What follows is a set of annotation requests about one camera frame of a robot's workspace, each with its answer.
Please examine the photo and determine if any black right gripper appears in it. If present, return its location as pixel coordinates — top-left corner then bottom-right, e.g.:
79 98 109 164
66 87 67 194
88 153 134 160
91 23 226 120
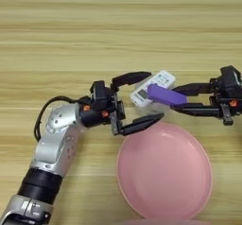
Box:
169 77 242 127

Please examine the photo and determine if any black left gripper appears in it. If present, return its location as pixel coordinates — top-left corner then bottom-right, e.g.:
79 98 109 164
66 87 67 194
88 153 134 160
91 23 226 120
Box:
78 71 164 137

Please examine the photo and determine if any purple rectangular block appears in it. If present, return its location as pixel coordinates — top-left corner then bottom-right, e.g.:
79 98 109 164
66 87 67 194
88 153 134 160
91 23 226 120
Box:
147 83 189 107

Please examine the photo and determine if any white remote control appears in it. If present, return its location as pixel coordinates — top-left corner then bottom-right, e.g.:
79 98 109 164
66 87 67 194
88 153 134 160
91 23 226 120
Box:
130 70 177 108

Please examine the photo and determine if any pink round plate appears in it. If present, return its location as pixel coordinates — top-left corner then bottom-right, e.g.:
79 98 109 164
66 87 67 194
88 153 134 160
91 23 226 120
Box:
116 122 214 221

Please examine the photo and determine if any clear plastic cup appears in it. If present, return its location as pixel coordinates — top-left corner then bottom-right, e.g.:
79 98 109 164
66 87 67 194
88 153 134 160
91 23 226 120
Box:
135 77 178 118

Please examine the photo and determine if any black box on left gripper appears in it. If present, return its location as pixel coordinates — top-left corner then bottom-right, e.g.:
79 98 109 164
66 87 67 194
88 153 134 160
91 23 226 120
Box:
89 80 113 112

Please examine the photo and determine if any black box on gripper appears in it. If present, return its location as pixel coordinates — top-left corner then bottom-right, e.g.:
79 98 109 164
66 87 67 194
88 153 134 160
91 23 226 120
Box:
219 65 242 99
89 80 113 112

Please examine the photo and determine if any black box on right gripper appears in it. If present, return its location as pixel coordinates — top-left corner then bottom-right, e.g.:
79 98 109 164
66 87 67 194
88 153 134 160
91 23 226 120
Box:
219 65 242 99

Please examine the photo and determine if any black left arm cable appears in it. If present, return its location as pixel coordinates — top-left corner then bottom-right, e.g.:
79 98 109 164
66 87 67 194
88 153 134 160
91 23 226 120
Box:
33 95 93 143

